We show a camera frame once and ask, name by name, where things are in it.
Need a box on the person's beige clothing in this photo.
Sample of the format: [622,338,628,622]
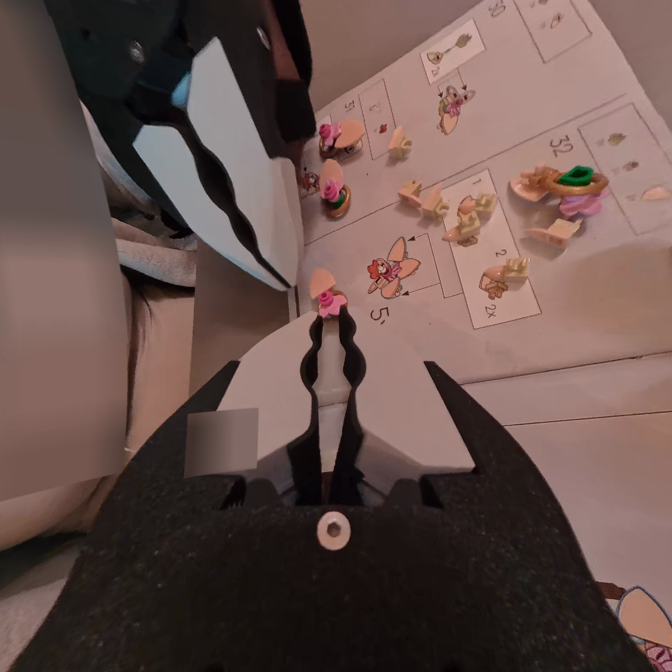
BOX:
[0,218,199,549]

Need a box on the group of cream toy bricks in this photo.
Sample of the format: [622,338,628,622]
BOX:
[387,125,585,279]

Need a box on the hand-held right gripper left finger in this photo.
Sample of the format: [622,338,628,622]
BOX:
[218,313,322,506]

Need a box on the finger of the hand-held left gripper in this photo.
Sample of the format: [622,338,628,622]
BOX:
[186,36,306,289]
[132,125,291,289]

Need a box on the pink flower petal ring assembly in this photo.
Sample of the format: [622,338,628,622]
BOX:
[319,159,352,219]
[318,119,366,159]

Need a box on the toy instruction booklet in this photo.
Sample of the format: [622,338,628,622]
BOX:
[288,0,672,672]

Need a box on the gold ring lavender flower assembly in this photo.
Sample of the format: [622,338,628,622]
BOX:
[508,164,611,220]

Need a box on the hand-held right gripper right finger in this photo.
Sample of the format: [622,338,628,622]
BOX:
[330,306,477,506]

